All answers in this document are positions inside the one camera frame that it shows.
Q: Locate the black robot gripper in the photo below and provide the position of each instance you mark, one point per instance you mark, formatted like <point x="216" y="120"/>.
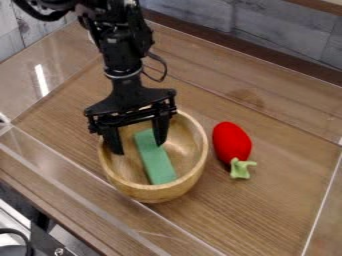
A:
<point x="131" y="103"/>

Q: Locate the green rectangular stick block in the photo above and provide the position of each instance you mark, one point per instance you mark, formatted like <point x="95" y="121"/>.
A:
<point x="157" y="162"/>

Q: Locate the light wooden bowl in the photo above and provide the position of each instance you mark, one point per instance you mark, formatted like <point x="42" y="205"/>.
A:
<point x="188" y="150"/>

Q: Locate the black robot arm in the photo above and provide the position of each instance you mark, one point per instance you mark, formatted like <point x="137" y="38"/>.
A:
<point x="123" y="38"/>

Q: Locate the red plush strawberry toy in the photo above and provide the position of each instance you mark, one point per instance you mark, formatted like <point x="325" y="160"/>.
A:
<point x="233" y="147"/>

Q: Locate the clear acrylic enclosure wall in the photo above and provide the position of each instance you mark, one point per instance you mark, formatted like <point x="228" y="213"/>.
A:
<point x="281" y="213"/>

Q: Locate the black metal table mount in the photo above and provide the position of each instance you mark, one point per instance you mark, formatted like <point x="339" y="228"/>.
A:
<point x="27" y="238"/>

